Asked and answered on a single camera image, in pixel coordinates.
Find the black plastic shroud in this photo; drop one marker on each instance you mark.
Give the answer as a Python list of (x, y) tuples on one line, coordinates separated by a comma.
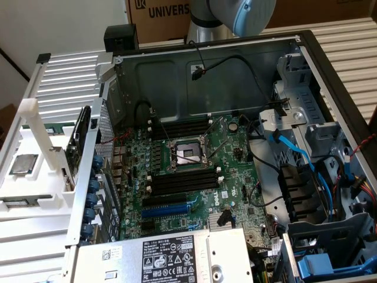
[(300, 188)]

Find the long black expansion slot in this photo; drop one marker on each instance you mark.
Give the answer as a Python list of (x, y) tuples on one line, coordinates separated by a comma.
[(165, 200)]

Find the printed cardboard box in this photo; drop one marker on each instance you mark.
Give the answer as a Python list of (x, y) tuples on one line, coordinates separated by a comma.
[(159, 26)]

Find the silver power supply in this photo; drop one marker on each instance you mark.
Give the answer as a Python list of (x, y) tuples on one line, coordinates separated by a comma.
[(123, 259)]

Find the grey disk bay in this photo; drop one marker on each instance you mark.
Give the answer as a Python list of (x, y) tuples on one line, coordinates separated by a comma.
[(338, 236)]

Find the open PC case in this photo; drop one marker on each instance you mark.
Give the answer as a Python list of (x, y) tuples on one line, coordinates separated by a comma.
[(165, 85)]

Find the plain cardboard box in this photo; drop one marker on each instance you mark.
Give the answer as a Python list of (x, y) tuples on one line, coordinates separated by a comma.
[(324, 11)]

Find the black graphics card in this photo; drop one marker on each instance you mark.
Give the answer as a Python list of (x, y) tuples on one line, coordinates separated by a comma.
[(78, 138)]

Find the white parts rack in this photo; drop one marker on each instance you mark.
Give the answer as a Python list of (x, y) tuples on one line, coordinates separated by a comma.
[(32, 188)]

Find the coin cell battery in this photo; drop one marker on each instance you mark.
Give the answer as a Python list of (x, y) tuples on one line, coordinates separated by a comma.
[(233, 126)]

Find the blue expansion slot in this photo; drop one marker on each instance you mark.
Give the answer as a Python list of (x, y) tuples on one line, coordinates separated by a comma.
[(165, 211)]

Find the silver CPU chip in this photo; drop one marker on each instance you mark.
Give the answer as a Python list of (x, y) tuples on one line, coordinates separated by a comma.
[(23, 163)]

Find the blue card retention clip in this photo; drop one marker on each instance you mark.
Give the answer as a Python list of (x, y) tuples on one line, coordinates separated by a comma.
[(97, 162), (93, 185), (89, 214), (88, 230), (91, 200)]

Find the green RAM stick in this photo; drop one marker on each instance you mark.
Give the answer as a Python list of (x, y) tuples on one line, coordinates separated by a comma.
[(17, 202)]

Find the silver drive cage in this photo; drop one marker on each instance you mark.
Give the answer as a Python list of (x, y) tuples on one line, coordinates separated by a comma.
[(294, 88)]

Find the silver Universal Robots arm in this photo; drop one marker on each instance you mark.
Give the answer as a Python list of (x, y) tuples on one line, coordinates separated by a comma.
[(253, 17)]

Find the short black expansion slot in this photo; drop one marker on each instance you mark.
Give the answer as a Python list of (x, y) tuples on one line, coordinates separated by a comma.
[(147, 225)]

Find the CPU socket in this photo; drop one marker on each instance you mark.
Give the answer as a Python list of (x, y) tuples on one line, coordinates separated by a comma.
[(188, 154)]

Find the black end cap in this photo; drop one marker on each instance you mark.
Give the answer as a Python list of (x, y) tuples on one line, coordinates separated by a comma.
[(43, 57)]

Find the green motherboard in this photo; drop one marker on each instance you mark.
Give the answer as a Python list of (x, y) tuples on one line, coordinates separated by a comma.
[(235, 188)]

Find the silver finned heatsink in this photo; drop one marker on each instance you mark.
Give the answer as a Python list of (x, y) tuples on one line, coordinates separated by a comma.
[(215, 221)]

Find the black box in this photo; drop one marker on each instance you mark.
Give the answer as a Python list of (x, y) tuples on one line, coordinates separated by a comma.
[(120, 38)]

